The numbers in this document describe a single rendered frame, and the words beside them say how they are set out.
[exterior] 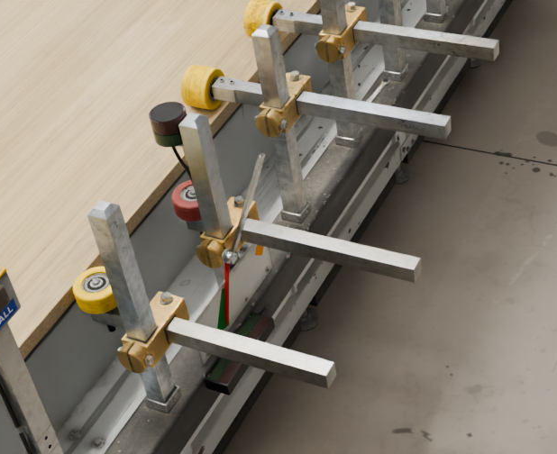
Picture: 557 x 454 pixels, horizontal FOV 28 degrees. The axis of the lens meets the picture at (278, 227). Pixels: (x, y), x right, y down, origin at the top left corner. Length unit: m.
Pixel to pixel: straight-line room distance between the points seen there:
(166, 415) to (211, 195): 0.37
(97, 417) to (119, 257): 0.46
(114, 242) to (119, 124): 0.59
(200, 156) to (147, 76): 0.54
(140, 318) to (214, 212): 0.25
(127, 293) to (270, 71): 0.51
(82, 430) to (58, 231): 0.35
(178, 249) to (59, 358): 0.38
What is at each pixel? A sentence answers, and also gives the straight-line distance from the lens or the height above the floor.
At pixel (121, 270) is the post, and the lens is 1.68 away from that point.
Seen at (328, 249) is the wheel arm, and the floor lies 0.86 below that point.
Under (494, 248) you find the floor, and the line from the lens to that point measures 3.13.
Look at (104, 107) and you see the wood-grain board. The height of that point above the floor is 0.90.
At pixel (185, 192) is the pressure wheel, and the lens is 1.99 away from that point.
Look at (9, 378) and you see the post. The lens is 1.53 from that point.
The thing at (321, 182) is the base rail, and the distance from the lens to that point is 2.28.
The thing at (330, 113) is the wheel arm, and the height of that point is 0.95.
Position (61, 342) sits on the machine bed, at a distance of 1.99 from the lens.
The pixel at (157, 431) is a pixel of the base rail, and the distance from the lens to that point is 1.88.
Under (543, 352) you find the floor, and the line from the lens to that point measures 2.86.
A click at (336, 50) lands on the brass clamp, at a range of 2.19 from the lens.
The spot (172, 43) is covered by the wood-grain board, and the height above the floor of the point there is 0.90.
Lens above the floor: 2.12
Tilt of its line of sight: 40 degrees down
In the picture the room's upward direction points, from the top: 11 degrees counter-clockwise
